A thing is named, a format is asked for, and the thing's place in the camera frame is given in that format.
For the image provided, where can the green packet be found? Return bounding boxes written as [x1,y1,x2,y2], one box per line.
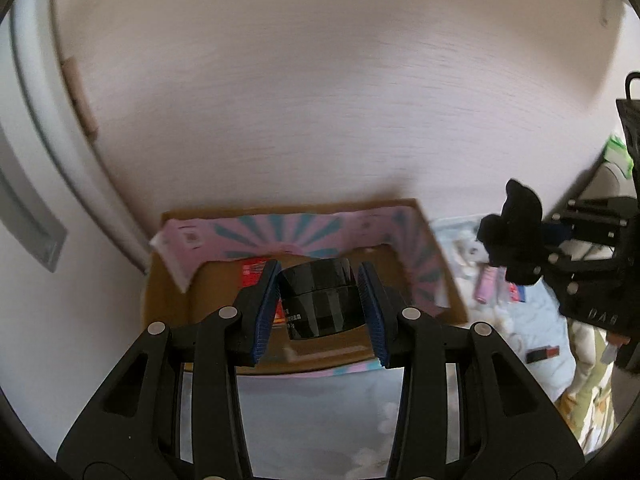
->
[602,134,634,179]

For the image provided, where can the black and red lipstick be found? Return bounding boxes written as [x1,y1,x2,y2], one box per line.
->
[526,345,560,364]

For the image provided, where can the red snack packet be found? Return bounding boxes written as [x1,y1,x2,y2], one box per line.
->
[240,258,269,287]

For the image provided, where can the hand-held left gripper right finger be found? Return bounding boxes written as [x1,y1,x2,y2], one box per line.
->
[356,261,587,480]

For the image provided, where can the cardboard box with pink lining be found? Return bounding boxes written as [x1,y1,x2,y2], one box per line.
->
[142,199,469,376]

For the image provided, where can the pink tube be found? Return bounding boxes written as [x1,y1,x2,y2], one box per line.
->
[475,265,499,304]

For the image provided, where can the yellow green printed blanket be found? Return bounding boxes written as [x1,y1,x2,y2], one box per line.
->
[554,317,617,457]

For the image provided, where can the grey cushion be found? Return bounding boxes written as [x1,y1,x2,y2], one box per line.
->
[569,162,632,223]

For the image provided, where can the black cosmetic jar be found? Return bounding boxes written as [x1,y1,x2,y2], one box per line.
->
[276,257,368,342]

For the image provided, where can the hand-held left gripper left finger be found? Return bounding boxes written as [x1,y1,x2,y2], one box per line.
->
[56,259,281,480]

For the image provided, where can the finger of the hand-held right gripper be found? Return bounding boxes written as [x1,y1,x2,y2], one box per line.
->
[505,245,621,291]
[542,197,630,247]

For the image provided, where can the black cloth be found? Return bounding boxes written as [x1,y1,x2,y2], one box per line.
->
[476,178,547,284]

